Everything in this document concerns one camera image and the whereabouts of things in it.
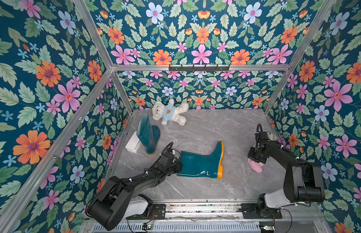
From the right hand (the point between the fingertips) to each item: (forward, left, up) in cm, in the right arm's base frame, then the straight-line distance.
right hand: (255, 157), depth 91 cm
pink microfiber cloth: (-7, +1, +1) cm, 7 cm away
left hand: (-6, +45, 0) cm, 46 cm away
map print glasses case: (+16, -15, 0) cm, 22 cm away
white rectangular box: (+5, +79, +5) cm, 79 cm away
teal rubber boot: (-8, +29, +3) cm, 30 cm away
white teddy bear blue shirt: (+32, +58, +8) cm, 67 cm away
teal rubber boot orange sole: (+4, +66, +16) cm, 68 cm away
